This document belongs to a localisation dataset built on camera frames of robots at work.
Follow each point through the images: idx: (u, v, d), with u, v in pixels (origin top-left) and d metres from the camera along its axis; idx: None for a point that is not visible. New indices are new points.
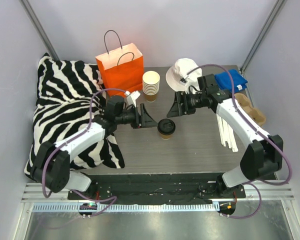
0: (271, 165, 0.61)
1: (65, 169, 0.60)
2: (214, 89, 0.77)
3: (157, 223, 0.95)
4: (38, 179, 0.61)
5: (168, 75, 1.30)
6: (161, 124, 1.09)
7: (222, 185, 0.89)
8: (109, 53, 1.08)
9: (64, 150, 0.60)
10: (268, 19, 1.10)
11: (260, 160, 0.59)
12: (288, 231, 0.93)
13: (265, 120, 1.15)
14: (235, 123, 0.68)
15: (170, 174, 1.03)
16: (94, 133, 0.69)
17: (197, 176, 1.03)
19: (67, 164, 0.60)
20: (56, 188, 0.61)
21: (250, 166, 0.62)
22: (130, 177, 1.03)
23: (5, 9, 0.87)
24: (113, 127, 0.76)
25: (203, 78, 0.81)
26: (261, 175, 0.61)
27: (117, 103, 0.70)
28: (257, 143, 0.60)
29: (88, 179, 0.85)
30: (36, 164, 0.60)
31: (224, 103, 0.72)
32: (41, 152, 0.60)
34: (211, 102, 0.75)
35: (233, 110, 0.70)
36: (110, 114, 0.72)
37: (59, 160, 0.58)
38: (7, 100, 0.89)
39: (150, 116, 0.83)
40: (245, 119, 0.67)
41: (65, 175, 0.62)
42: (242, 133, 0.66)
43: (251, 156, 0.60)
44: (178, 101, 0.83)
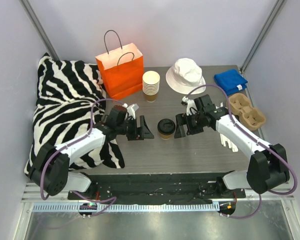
0: (277, 175, 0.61)
1: (63, 173, 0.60)
2: (211, 108, 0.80)
3: (157, 223, 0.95)
4: (36, 180, 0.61)
5: (168, 75, 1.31)
6: (161, 124, 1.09)
7: (222, 185, 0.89)
8: (109, 53, 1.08)
9: (63, 153, 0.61)
10: (268, 18, 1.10)
11: (266, 171, 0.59)
12: (288, 231, 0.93)
13: (265, 120, 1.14)
14: (235, 137, 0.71)
15: (170, 174, 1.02)
16: (94, 138, 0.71)
17: (197, 176, 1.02)
19: (66, 167, 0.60)
20: (54, 191, 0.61)
21: (256, 178, 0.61)
22: (130, 177, 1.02)
23: (5, 9, 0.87)
24: (113, 134, 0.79)
25: (199, 99, 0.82)
26: (269, 186, 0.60)
27: (120, 111, 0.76)
28: (259, 153, 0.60)
29: (88, 180, 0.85)
30: (35, 166, 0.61)
31: (222, 119, 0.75)
32: (41, 154, 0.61)
34: (210, 120, 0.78)
35: (232, 124, 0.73)
36: (112, 122, 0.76)
37: (57, 163, 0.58)
38: (7, 100, 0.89)
39: (148, 129, 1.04)
40: (244, 132, 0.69)
41: (63, 179, 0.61)
42: (244, 145, 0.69)
43: (256, 168, 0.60)
44: (180, 122, 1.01)
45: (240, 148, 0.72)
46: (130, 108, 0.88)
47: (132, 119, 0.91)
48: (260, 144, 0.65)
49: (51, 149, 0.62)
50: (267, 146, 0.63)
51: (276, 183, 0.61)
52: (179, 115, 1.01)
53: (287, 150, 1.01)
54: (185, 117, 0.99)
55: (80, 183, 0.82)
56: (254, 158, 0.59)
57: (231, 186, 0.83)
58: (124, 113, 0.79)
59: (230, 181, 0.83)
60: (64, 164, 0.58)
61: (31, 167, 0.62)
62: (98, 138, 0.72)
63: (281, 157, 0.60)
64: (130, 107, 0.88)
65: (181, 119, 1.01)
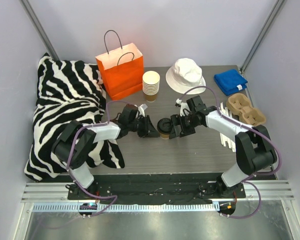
0: (263, 155, 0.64)
1: (88, 147, 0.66)
2: (201, 107, 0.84)
3: (157, 223, 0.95)
4: (60, 152, 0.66)
5: (168, 75, 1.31)
6: (160, 123, 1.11)
7: (222, 185, 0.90)
8: (109, 53, 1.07)
9: (90, 129, 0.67)
10: (268, 18, 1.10)
11: (251, 150, 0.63)
12: (288, 231, 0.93)
13: (265, 120, 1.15)
14: (222, 126, 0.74)
15: (170, 174, 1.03)
16: (112, 128, 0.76)
17: (197, 176, 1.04)
19: (91, 142, 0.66)
20: (75, 164, 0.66)
21: (243, 159, 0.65)
22: (130, 177, 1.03)
23: (5, 9, 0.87)
24: (126, 130, 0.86)
25: (190, 100, 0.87)
26: (255, 165, 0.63)
27: (132, 109, 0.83)
28: (243, 133, 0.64)
29: (91, 177, 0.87)
30: (62, 138, 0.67)
31: (210, 113, 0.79)
32: (70, 128, 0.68)
34: (200, 118, 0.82)
35: (219, 116, 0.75)
36: (125, 119, 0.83)
37: (86, 135, 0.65)
38: (7, 100, 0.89)
39: (153, 127, 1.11)
40: (229, 120, 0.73)
41: (85, 154, 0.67)
42: (230, 131, 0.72)
43: (241, 148, 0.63)
44: (174, 123, 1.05)
45: (227, 136, 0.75)
46: (140, 108, 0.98)
47: (141, 118, 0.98)
48: (243, 127, 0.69)
49: (78, 125, 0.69)
50: (250, 127, 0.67)
51: (264, 163, 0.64)
52: (174, 116, 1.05)
53: (287, 150, 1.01)
54: (179, 118, 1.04)
55: (87, 175, 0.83)
56: (238, 138, 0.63)
57: (230, 183, 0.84)
58: (136, 112, 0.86)
59: (228, 178, 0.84)
60: (92, 137, 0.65)
61: (57, 140, 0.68)
62: (114, 129, 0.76)
63: (263, 135, 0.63)
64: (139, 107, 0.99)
65: (175, 119, 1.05)
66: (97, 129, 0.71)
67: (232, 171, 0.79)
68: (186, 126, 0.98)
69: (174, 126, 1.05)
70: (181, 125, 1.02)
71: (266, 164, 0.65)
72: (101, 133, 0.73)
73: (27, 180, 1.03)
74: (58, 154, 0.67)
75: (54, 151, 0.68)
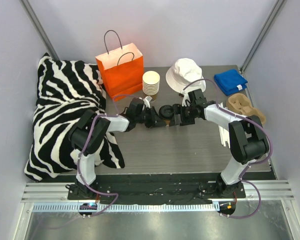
0: (256, 144, 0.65)
1: (103, 134, 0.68)
2: (202, 101, 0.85)
3: (157, 223, 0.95)
4: (75, 138, 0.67)
5: (168, 75, 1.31)
6: (162, 110, 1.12)
7: (222, 185, 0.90)
8: (109, 53, 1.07)
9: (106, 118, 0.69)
10: (268, 19, 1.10)
11: (243, 137, 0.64)
12: (288, 232, 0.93)
13: (264, 120, 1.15)
14: (219, 117, 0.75)
15: (170, 174, 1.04)
16: (122, 120, 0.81)
17: (197, 176, 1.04)
19: (106, 130, 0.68)
20: (90, 149, 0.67)
21: (235, 147, 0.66)
22: (130, 177, 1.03)
23: (5, 9, 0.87)
24: (134, 123, 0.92)
25: (192, 92, 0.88)
26: (247, 153, 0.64)
27: (138, 104, 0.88)
28: (236, 122, 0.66)
29: (93, 174, 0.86)
30: (78, 125, 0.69)
31: (208, 106, 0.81)
32: (86, 115, 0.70)
34: (199, 111, 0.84)
35: (216, 108, 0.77)
36: (132, 113, 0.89)
37: (103, 123, 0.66)
38: (7, 100, 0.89)
39: (160, 118, 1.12)
40: (225, 111, 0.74)
41: (99, 142, 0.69)
42: (225, 122, 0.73)
43: (233, 136, 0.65)
44: (175, 111, 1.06)
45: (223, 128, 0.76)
46: (145, 100, 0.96)
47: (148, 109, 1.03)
48: (237, 117, 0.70)
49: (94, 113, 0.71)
50: (243, 116, 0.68)
51: (257, 152, 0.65)
52: (175, 104, 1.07)
53: (287, 150, 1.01)
54: (180, 108, 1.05)
55: (91, 171, 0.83)
56: (231, 125, 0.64)
57: (229, 181, 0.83)
58: (142, 106, 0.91)
59: (226, 175, 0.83)
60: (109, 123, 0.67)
61: (73, 127, 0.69)
62: (124, 121, 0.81)
63: (256, 124, 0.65)
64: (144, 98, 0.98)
65: (176, 108, 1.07)
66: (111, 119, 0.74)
67: (229, 167, 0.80)
68: (186, 116, 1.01)
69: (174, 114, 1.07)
70: (181, 114, 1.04)
71: (260, 153, 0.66)
72: (113, 123, 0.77)
73: (27, 180, 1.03)
74: (73, 140, 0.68)
75: (69, 138, 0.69)
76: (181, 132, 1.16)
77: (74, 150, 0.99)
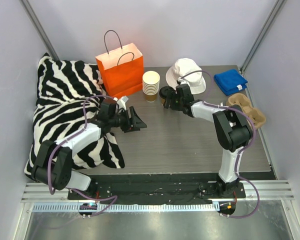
0: (241, 130, 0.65)
1: (68, 165, 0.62)
2: (189, 98, 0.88)
3: (157, 223, 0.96)
4: (41, 178, 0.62)
5: (168, 75, 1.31)
6: (162, 90, 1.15)
7: (222, 185, 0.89)
8: (109, 53, 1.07)
9: (66, 146, 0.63)
10: (268, 18, 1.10)
11: (226, 125, 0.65)
12: (288, 232, 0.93)
13: (265, 120, 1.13)
14: (204, 112, 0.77)
15: (170, 174, 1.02)
16: (91, 132, 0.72)
17: (197, 176, 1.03)
19: (70, 159, 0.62)
20: (60, 185, 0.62)
21: (221, 135, 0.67)
22: (130, 177, 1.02)
23: (6, 10, 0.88)
24: (107, 128, 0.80)
25: (180, 89, 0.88)
26: (232, 139, 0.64)
27: (110, 104, 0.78)
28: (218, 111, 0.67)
29: (87, 178, 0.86)
30: (38, 164, 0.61)
31: (195, 103, 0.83)
32: (43, 151, 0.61)
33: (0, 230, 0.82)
34: (187, 110, 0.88)
35: (200, 104, 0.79)
36: (104, 115, 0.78)
37: (62, 156, 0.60)
38: (7, 100, 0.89)
39: (140, 119, 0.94)
40: (208, 105, 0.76)
41: (67, 173, 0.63)
42: (210, 114, 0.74)
43: (218, 124, 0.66)
44: (168, 97, 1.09)
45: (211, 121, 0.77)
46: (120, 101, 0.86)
47: (123, 111, 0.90)
48: (220, 108, 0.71)
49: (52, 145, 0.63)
50: (226, 106, 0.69)
51: (242, 138, 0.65)
52: (169, 91, 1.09)
53: (287, 150, 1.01)
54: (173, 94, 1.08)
55: (82, 180, 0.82)
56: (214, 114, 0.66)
57: (228, 178, 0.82)
58: (114, 106, 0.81)
59: (223, 173, 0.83)
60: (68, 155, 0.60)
61: (33, 166, 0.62)
62: (94, 131, 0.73)
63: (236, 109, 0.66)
64: (120, 99, 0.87)
65: (169, 94, 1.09)
66: (73, 142, 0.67)
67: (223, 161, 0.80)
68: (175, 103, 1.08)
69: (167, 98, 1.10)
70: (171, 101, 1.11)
71: (247, 139, 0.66)
72: (79, 143, 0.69)
73: (27, 180, 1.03)
74: (40, 180, 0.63)
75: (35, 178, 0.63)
76: (180, 132, 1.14)
77: (77, 155, 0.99)
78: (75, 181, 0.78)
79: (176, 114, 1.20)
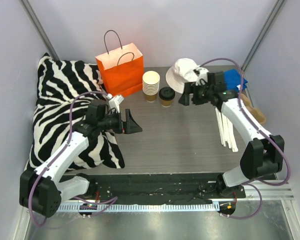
0: (270, 165, 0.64)
1: (53, 194, 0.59)
2: (221, 87, 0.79)
3: (157, 223, 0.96)
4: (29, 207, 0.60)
5: (168, 75, 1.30)
6: (162, 91, 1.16)
7: (222, 184, 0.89)
8: (109, 53, 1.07)
9: (46, 178, 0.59)
10: (268, 19, 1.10)
11: (258, 159, 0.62)
12: (288, 232, 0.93)
13: (264, 120, 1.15)
14: (238, 121, 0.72)
15: (170, 174, 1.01)
16: (74, 147, 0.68)
17: (197, 176, 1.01)
19: (53, 189, 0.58)
20: (50, 212, 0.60)
21: (248, 164, 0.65)
22: (130, 177, 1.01)
23: (6, 10, 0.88)
24: (96, 131, 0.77)
25: (212, 75, 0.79)
26: (258, 173, 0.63)
27: (98, 106, 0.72)
28: (258, 141, 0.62)
29: (86, 182, 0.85)
30: (23, 195, 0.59)
31: (229, 101, 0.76)
32: (24, 183, 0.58)
33: (0, 230, 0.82)
34: (217, 100, 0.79)
35: (238, 109, 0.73)
36: (92, 118, 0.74)
37: (44, 191, 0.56)
38: (8, 100, 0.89)
39: (135, 123, 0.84)
40: (248, 118, 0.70)
41: (56, 199, 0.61)
42: (244, 130, 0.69)
43: (250, 156, 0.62)
44: (187, 91, 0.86)
45: (239, 132, 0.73)
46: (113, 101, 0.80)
47: (116, 112, 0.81)
48: (261, 133, 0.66)
49: (32, 176, 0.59)
50: (267, 136, 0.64)
51: (267, 172, 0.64)
52: (187, 83, 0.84)
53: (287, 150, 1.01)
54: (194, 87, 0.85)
55: (78, 187, 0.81)
56: (251, 145, 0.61)
57: (230, 183, 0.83)
58: (104, 107, 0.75)
59: (229, 177, 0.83)
60: (50, 187, 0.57)
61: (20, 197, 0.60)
62: (79, 144, 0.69)
63: (278, 146, 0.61)
64: (113, 99, 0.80)
65: (189, 87, 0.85)
66: (56, 166, 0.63)
67: (235, 171, 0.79)
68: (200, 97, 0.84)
69: (185, 94, 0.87)
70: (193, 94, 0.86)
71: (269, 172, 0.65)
72: (64, 164, 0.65)
73: None
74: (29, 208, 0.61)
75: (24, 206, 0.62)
76: (180, 132, 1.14)
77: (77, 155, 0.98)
78: (71, 191, 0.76)
79: (176, 114, 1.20)
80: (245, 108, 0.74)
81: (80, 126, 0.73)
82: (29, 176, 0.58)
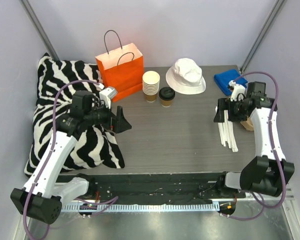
0: (268, 187, 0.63)
1: (49, 205, 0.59)
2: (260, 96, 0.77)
3: (157, 223, 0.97)
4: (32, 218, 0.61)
5: (168, 75, 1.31)
6: (162, 91, 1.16)
7: (222, 180, 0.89)
8: (109, 53, 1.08)
9: (37, 195, 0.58)
10: (268, 18, 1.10)
11: (258, 175, 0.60)
12: (288, 232, 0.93)
13: None
14: (259, 131, 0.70)
15: (170, 174, 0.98)
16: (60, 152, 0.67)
17: (197, 176, 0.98)
19: (47, 201, 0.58)
20: (52, 219, 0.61)
21: (247, 175, 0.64)
22: (130, 177, 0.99)
23: (6, 10, 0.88)
24: (83, 124, 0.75)
25: (253, 84, 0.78)
26: (252, 188, 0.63)
27: (84, 96, 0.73)
28: (266, 159, 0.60)
29: (84, 183, 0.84)
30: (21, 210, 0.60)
31: (261, 109, 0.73)
32: (17, 203, 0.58)
33: (0, 230, 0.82)
34: (250, 104, 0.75)
35: (266, 120, 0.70)
36: (78, 110, 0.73)
37: (37, 207, 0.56)
38: (8, 100, 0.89)
39: (125, 121, 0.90)
40: (269, 133, 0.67)
41: (54, 206, 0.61)
42: (260, 142, 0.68)
43: (252, 170, 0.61)
44: (221, 107, 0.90)
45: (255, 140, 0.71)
46: (104, 96, 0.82)
47: (105, 107, 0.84)
48: (274, 153, 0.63)
49: (23, 194, 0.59)
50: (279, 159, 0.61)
51: (263, 193, 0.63)
52: (222, 99, 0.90)
53: (287, 150, 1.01)
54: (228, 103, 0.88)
55: (77, 189, 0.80)
56: (256, 159, 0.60)
57: (229, 184, 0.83)
58: (90, 98, 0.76)
59: (229, 179, 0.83)
60: (41, 203, 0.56)
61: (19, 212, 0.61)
62: (64, 147, 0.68)
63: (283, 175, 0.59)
64: (105, 94, 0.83)
65: (223, 103, 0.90)
66: (45, 178, 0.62)
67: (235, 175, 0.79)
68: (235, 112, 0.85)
69: (220, 110, 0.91)
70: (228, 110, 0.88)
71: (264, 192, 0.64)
72: (54, 173, 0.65)
73: None
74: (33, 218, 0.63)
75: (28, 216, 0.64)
76: (180, 132, 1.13)
77: (77, 155, 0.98)
78: (72, 195, 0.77)
79: (176, 114, 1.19)
80: (274, 122, 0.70)
81: (64, 119, 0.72)
82: (19, 196, 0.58)
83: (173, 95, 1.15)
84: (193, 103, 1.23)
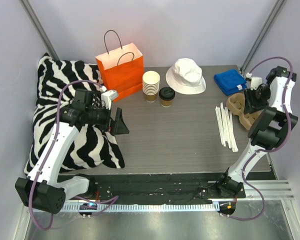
0: (271, 136, 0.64)
1: (54, 193, 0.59)
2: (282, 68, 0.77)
3: (157, 223, 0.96)
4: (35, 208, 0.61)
5: (168, 75, 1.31)
6: (162, 91, 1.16)
7: (222, 178, 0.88)
8: (109, 53, 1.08)
9: (42, 183, 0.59)
10: (268, 18, 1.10)
11: (264, 122, 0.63)
12: (288, 232, 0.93)
13: None
14: (274, 93, 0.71)
15: (170, 174, 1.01)
16: (63, 141, 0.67)
17: (197, 176, 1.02)
19: (52, 189, 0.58)
20: (56, 208, 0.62)
21: (253, 125, 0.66)
22: (130, 177, 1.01)
23: (6, 10, 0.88)
24: (83, 118, 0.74)
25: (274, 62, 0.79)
26: (256, 136, 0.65)
27: (86, 92, 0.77)
28: (273, 109, 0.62)
29: (85, 181, 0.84)
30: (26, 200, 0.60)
31: (281, 78, 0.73)
32: (21, 191, 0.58)
33: (0, 230, 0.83)
34: (272, 75, 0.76)
35: (282, 85, 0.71)
36: (79, 104, 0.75)
37: (42, 195, 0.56)
38: (7, 100, 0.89)
39: (123, 123, 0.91)
40: (283, 94, 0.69)
41: (58, 196, 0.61)
42: (272, 100, 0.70)
43: (258, 118, 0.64)
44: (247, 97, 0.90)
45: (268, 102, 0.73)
46: (105, 96, 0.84)
47: (106, 109, 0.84)
48: (283, 106, 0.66)
49: (27, 184, 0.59)
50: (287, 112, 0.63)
51: (266, 141, 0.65)
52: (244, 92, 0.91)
53: (287, 150, 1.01)
54: (250, 93, 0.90)
55: (77, 187, 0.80)
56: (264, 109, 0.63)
57: (232, 172, 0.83)
58: (91, 96, 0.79)
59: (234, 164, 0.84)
60: (47, 191, 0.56)
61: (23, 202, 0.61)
62: (67, 136, 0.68)
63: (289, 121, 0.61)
64: (106, 95, 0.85)
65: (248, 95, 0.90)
66: (49, 167, 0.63)
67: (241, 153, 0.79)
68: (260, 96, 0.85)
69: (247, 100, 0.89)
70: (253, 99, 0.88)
71: (267, 142, 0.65)
72: (56, 161, 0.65)
73: None
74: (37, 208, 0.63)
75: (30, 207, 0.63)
76: (180, 132, 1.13)
77: (77, 154, 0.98)
78: (74, 189, 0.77)
79: (176, 114, 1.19)
80: (290, 88, 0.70)
81: (66, 111, 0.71)
82: (24, 185, 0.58)
83: (173, 95, 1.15)
84: (193, 103, 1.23)
